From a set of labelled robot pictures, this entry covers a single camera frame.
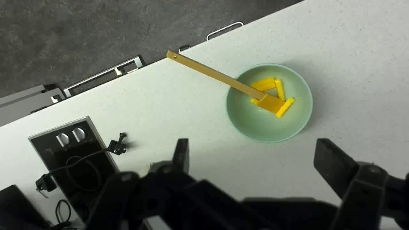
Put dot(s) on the silver cooktop knob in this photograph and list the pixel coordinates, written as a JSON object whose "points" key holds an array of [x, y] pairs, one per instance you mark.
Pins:
{"points": [[63, 139], [79, 133]]}

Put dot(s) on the wooden spatula yellow head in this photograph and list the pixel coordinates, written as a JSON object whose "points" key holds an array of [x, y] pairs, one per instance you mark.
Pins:
{"points": [[205, 70]]}

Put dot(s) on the black cooktop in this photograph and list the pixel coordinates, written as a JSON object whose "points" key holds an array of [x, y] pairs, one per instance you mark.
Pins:
{"points": [[85, 170]]}

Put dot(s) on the green bowl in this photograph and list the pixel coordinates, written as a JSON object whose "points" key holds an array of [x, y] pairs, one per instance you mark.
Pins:
{"points": [[256, 121]]}

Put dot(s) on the yellow stick piece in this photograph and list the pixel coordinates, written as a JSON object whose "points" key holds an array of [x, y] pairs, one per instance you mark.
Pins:
{"points": [[279, 89], [286, 107], [264, 83]]}

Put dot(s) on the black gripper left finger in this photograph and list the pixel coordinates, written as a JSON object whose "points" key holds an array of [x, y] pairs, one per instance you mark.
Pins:
{"points": [[181, 154]]}

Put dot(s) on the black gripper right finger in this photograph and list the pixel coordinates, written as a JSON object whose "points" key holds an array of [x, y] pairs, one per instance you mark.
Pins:
{"points": [[337, 166]]}

